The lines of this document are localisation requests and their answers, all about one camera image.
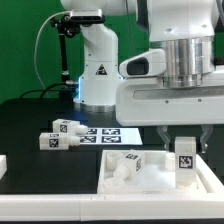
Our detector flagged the white sheet with tags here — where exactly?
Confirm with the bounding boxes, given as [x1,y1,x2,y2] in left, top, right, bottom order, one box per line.
[80,128,142,145]

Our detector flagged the black camera stand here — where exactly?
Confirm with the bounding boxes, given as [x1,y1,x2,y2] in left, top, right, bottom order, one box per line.
[50,15,81,99]

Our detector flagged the white square tabletop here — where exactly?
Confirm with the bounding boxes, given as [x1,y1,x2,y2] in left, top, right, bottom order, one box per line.
[97,150,224,194]

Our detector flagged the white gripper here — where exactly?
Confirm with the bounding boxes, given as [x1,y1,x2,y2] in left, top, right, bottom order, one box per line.
[116,49,224,153]

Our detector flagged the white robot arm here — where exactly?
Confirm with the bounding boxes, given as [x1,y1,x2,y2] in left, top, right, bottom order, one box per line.
[60,0,224,146]

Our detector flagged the white camera cable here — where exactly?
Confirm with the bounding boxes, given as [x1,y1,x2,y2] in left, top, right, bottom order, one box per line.
[33,10,72,90]

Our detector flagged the black cables on table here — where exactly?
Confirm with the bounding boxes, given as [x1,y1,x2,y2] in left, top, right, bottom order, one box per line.
[19,79,80,100]

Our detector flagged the white U-shaped obstacle fence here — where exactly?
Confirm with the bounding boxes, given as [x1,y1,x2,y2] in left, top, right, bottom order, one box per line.
[0,153,224,222]

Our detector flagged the silver depth camera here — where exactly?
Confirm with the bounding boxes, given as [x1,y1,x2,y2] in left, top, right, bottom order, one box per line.
[70,9,103,21]

